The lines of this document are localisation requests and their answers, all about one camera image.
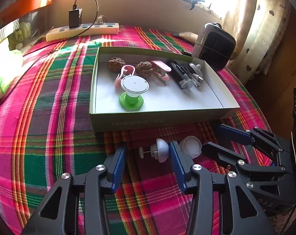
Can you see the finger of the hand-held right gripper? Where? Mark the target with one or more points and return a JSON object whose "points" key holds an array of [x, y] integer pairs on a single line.
{"points": [[233, 133], [224, 155]]}

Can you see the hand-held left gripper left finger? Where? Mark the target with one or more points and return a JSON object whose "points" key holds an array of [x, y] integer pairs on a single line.
{"points": [[119, 170]]}

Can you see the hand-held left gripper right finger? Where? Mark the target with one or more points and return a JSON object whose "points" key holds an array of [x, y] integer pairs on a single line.
{"points": [[177, 169]]}

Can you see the grey mushroom-shaped knob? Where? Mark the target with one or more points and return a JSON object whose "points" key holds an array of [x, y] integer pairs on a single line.
{"points": [[161, 149]]}

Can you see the white round cap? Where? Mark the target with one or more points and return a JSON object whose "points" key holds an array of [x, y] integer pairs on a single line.
{"points": [[190, 146]]}

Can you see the green cardboard box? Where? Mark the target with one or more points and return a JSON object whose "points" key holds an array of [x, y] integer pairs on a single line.
{"points": [[162, 120]]}

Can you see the white round panda gadget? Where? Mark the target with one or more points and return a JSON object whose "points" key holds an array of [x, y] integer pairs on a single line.
{"points": [[195, 66]]}

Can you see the black clear-capped gadget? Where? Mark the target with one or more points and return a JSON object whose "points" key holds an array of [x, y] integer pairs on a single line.
{"points": [[179, 74]]}

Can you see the green spool with white top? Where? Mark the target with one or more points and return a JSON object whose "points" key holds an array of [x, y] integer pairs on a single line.
{"points": [[134, 85]]}

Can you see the pink plastic clip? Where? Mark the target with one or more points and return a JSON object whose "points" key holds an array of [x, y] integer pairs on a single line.
{"points": [[118, 78], [161, 66]]}

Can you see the brown walnut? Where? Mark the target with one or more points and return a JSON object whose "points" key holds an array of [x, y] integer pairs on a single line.
{"points": [[114, 64], [144, 69]]}

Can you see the plaid tablecloth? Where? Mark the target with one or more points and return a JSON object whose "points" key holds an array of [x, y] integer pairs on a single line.
{"points": [[52, 127]]}

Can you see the small grey heater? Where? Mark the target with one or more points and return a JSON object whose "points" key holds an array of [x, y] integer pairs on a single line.
{"points": [[215, 46]]}

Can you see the brown cone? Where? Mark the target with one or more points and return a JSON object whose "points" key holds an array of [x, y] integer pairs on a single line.
{"points": [[187, 36]]}

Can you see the heart-print curtain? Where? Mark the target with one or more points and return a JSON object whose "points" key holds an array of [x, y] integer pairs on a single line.
{"points": [[258, 22]]}

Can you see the black window clip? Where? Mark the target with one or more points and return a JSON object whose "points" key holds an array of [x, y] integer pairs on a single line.
{"points": [[193, 3]]}

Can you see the beige power strip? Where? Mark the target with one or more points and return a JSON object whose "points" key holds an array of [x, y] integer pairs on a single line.
{"points": [[84, 30]]}

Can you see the green tissue pack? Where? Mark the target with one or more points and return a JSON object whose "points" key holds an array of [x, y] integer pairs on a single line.
{"points": [[3, 76]]}

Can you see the white plug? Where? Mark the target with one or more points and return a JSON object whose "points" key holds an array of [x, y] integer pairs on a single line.
{"points": [[100, 20]]}

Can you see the black charger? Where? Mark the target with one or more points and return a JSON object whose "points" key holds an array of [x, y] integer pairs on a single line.
{"points": [[75, 18]]}

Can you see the green and white box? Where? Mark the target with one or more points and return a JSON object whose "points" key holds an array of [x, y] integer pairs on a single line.
{"points": [[3, 34]]}

